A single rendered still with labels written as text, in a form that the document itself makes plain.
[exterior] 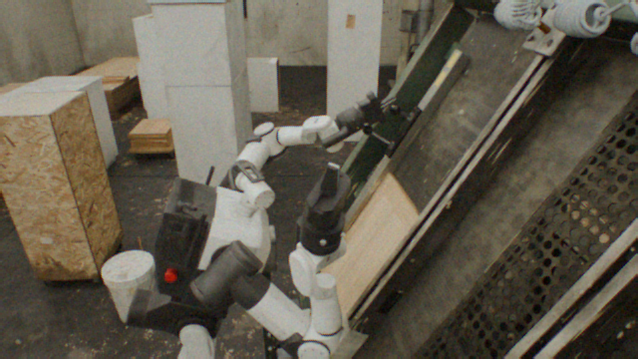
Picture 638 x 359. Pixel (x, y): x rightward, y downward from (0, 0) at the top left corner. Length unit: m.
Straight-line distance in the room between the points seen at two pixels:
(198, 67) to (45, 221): 1.59
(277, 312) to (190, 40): 2.80
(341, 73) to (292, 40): 4.49
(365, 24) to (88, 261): 3.57
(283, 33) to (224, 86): 5.88
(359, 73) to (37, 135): 3.40
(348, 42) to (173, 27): 2.10
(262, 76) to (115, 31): 4.80
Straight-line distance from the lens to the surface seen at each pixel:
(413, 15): 6.98
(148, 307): 1.37
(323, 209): 0.75
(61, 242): 3.13
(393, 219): 1.36
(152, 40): 5.49
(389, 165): 1.49
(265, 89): 6.28
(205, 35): 3.51
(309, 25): 9.31
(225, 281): 1.00
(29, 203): 3.04
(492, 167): 1.10
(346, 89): 5.02
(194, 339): 1.40
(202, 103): 3.65
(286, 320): 1.04
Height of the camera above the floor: 1.96
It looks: 27 degrees down
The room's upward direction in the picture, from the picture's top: straight up
